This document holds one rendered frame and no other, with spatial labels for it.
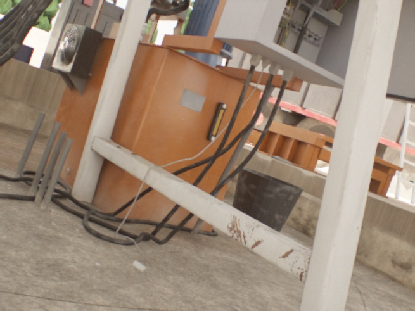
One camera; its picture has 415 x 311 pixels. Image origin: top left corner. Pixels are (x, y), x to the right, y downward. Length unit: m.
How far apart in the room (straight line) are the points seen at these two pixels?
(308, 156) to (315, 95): 6.09
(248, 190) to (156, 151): 0.73
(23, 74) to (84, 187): 1.66
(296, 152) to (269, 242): 3.02
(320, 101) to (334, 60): 8.25
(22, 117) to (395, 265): 2.38
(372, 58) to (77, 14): 2.97
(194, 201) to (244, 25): 0.49
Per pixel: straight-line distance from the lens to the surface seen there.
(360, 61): 0.97
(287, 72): 1.61
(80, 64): 2.18
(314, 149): 3.92
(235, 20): 1.47
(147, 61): 1.86
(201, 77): 1.87
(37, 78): 3.46
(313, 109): 9.93
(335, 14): 1.71
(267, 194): 2.40
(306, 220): 3.09
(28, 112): 3.48
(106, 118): 1.85
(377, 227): 2.81
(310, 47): 1.72
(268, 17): 1.38
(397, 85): 1.56
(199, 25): 2.18
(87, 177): 1.88
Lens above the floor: 0.40
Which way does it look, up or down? 4 degrees down
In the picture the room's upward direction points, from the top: 20 degrees clockwise
